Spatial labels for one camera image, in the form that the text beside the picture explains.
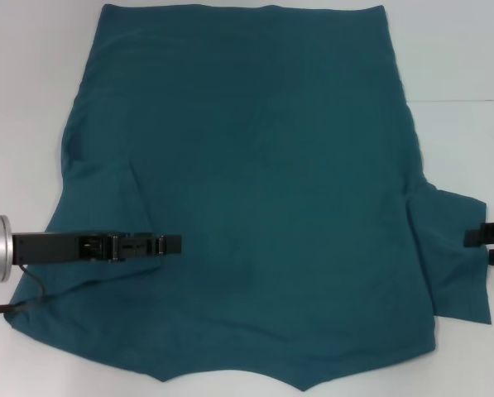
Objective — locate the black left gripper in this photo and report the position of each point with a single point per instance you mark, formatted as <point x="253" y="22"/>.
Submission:
<point x="52" y="248"/>

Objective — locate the teal blue shirt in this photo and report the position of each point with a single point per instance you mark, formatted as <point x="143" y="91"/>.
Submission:
<point x="271" y="165"/>

